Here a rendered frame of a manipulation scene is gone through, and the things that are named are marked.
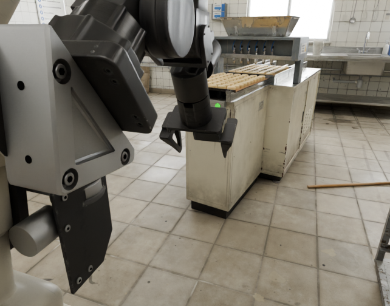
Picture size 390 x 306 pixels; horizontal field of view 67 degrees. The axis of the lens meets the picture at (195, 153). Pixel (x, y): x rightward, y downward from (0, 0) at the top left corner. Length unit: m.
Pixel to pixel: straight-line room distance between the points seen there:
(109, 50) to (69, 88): 0.04
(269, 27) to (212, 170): 1.15
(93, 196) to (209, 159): 1.54
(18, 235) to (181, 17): 0.31
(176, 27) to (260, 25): 2.15
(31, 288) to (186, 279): 1.27
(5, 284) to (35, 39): 0.34
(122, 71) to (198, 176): 1.85
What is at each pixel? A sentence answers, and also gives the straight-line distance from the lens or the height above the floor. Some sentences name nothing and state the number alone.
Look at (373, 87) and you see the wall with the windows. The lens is 5.80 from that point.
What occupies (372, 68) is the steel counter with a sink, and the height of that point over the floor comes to 0.72.
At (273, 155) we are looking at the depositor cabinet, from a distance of 2.54.
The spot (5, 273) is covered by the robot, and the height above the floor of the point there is 0.94.
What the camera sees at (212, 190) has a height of 0.22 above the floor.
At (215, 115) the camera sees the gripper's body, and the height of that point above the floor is 1.08.
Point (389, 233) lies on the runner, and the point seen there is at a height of 0.32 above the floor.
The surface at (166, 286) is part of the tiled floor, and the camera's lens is 1.69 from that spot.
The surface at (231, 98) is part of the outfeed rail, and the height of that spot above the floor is 0.86.
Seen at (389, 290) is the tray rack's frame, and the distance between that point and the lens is 1.70.
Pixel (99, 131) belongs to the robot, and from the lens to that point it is 0.25.
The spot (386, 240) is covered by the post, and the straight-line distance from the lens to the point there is 1.77.
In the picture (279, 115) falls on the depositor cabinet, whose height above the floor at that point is 0.61.
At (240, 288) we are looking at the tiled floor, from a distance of 1.69.
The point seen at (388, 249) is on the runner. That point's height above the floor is 0.23.
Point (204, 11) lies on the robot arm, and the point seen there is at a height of 1.25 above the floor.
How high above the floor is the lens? 1.22
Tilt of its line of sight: 23 degrees down
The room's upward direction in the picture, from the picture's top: straight up
